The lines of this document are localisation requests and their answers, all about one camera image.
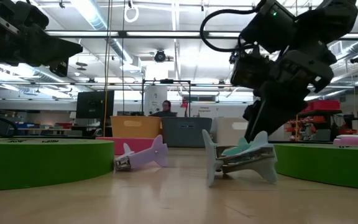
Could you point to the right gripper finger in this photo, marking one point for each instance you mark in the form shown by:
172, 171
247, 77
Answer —
253, 115
275, 118

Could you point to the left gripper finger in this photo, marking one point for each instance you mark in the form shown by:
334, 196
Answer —
61, 53
51, 39

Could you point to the light blue staple remover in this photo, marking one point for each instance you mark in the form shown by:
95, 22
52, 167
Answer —
211, 161

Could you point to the green tape roll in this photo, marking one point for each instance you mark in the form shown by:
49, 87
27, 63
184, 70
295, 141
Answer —
328, 165
42, 165

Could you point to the pink tape roll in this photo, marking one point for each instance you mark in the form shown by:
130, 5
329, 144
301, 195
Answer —
107, 145

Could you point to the white plastic bin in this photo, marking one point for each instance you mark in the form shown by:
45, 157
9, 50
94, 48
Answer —
225, 133

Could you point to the red storage bins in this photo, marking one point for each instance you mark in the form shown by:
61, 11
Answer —
322, 105

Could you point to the storage shelf rack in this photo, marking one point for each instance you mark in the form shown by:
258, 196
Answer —
319, 112

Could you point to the black monitor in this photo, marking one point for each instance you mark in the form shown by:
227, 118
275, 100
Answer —
93, 104

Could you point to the teal plastic bin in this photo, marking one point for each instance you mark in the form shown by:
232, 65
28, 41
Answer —
185, 137

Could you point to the person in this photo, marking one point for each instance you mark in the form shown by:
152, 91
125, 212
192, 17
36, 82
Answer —
166, 107

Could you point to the white board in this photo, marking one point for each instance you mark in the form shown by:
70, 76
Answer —
155, 99

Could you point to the yellow plastic bin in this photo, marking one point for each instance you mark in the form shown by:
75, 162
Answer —
135, 130

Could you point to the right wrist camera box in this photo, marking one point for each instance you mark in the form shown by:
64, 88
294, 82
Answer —
250, 70

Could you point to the black aluminium frame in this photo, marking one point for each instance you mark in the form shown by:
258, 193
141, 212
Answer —
121, 34

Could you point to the black stand frame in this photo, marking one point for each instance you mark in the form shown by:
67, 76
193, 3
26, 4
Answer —
166, 81

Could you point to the black overhead camera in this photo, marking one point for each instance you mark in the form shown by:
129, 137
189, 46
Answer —
159, 56

